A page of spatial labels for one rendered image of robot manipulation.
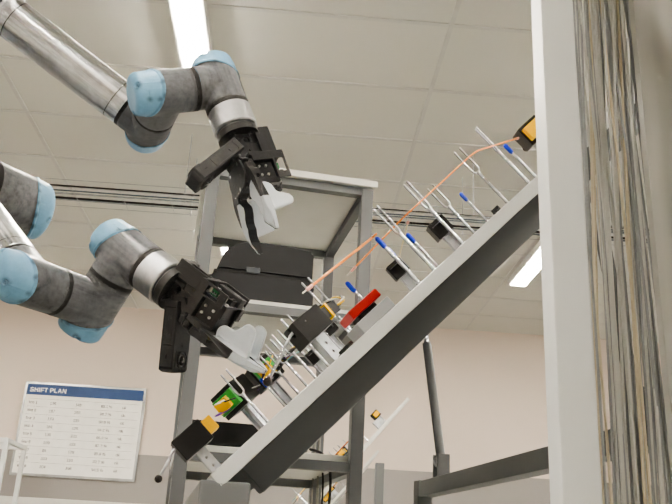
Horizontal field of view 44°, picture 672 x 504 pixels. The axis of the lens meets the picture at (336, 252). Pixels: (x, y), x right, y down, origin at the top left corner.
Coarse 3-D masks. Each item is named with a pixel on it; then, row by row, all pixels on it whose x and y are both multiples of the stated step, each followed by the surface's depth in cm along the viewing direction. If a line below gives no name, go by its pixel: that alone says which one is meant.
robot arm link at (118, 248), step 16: (112, 224) 132; (128, 224) 133; (96, 240) 131; (112, 240) 130; (128, 240) 129; (144, 240) 130; (96, 256) 132; (112, 256) 129; (128, 256) 128; (144, 256) 128; (112, 272) 129; (128, 272) 128; (128, 288) 131
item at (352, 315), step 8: (368, 296) 104; (376, 296) 104; (360, 304) 103; (368, 304) 103; (376, 304) 105; (352, 312) 103; (360, 312) 103; (368, 312) 104; (344, 320) 105; (352, 320) 103
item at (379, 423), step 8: (408, 400) 444; (400, 408) 442; (376, 416) 467; (392, 416) 440; (376, 424) 471; (384, 424) 438; (376, 432) 436; (368, 440) 435; (344, 448) 501; (376, 464) 431; (376, 472) 429; (376, 480) 428; (304, 488) 462; (328, 488) 425; (376, 488) 426; (376, 496) 425
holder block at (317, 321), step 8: (312, 312) 127; (320, 312) 128; (296, 320) 125; (304, 320) 126; (312, 320) 126; (320, 320) 127; (328, 320) 127; (288, 328) 127; (296, 328) 125; (304, 328) 125; (312, 328) 126; (320, 328) 126; (296, 336) 126; (304, 336) 124; (312, 336) 125; (296, 344) 127; (304, 344) 126
